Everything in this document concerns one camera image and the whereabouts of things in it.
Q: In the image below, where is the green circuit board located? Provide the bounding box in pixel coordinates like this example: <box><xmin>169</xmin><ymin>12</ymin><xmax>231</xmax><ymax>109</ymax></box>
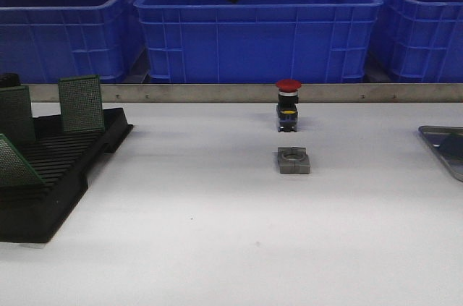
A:
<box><xmin>1</xmin><ymin>134</ymin><xmax>45</xmax><ymax>190</ymax></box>
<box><xmin>58</xmin><ymin>75</ymin><xmax>106</xmax><ymax>133</ymax></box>
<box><xmin>438</xmin><ymin>133</ymin><xmax>463</xmax><ymax>159</ymax></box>
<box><xmin>1</xmin><ymin>85</ymin><xmax>36</xmax><ymax>145</ymax></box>

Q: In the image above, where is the silver metal tray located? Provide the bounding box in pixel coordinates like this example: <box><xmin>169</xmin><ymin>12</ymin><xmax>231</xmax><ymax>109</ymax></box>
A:
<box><xmin>418</xmin><ymin>125</ymin><xmax>462</xmax><ymax>182</ymax></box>

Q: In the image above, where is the green circuit board front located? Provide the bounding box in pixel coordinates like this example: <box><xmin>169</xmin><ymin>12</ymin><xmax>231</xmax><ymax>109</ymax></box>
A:
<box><xmin>1</xmin><ymin>134</ymin><xmax>45</xmax><ymax>190</ymax></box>

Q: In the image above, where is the black slotted board rack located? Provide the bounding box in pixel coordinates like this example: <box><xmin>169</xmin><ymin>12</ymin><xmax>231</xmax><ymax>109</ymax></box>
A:
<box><xmin>1</xmin><ymin>73</ymin><xmax>133</xmax><ymax>243</ymax></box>

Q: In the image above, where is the blue crate centre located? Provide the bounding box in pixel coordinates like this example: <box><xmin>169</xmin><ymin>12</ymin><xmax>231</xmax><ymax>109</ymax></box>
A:
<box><xmin>135</xmin><ymin>0</ymin><xmax>381</xmax><ymax>84</ymax></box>

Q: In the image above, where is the blue crate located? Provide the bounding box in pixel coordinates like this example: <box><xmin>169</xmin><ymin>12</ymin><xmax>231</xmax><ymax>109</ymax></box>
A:
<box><xmin>135</xmin><ymin>0</ymin><xmax>381</xmax><ymax>84</ymax></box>
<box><xmin>1</xmin><ymin>0</ymin><xmax>145</xmax><ymax>84</ymax></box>
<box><xmin>370</xmin><ymin>0</ymin><xmax>462</xmax><ymax>83</ymax></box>

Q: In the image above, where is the red emergency stop button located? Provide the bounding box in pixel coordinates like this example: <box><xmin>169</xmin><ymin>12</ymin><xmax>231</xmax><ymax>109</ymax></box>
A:
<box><xmin>276</xmin><ymin>79</ymin><xmax>302</xmax><ymax>132</ymax></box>

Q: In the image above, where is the blue crate front left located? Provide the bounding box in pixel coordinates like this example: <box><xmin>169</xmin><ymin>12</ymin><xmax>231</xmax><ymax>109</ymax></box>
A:
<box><xmin>1</xmin><ymin>0</ymin><xmax>145</xmax><ymax>84</ymax></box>

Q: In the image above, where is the blue crate front right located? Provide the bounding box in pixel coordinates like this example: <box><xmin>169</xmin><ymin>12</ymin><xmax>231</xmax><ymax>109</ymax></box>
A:
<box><xmin>370</xmin><ymin>0</ymin><xmax>462</xmax><ymax>83</ymax></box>

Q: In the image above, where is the grey metal mounting bracket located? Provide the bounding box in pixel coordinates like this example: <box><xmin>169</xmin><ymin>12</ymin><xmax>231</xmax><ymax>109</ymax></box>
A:
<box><xmin>277</xmin><ymin>147</ymin><xmax>310</xmax><ymax>174</ymax></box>

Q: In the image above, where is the steel shelf front rail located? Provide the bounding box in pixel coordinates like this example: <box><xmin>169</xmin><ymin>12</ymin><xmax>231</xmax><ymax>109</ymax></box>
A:
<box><xmin>21</xmin><ymin>83</ymin><xmax>463</xmax><ymax>104</ymax></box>

